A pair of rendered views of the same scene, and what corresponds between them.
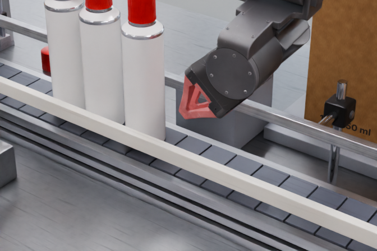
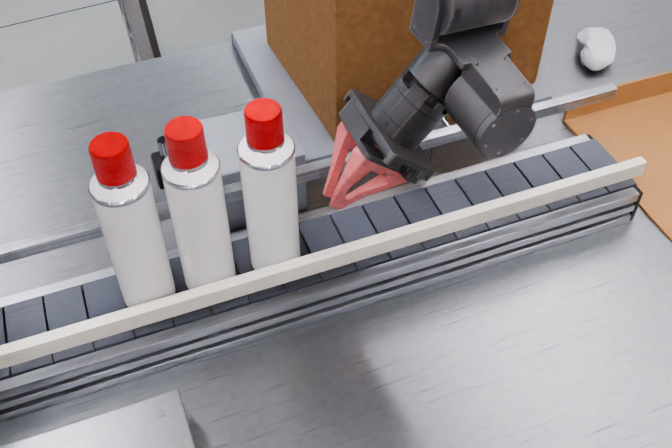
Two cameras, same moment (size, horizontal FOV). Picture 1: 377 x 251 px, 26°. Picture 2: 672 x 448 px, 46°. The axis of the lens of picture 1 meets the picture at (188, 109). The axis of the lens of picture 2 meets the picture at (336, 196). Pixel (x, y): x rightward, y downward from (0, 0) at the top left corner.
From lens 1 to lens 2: 0.72 m
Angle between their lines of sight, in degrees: 46
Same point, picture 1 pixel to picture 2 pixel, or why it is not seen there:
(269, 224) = (485, 242)
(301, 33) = not seen: hidden behind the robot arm
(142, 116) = (293, 240)
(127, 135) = (293, 271)
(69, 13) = (148, 191)
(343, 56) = (373, 48)
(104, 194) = (287, 345)
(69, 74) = (160, 261)
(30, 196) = (235, 419)
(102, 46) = (219, 200)
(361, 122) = not seen: hidden behind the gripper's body
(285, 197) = (496, 208)
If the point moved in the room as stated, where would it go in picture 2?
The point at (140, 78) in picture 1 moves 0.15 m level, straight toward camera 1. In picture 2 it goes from (290, 202) to (438, 263)
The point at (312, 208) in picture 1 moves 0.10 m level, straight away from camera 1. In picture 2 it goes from (523, 199) to (448, 155)
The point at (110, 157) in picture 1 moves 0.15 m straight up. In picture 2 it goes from (279, 306) to (270, 202)
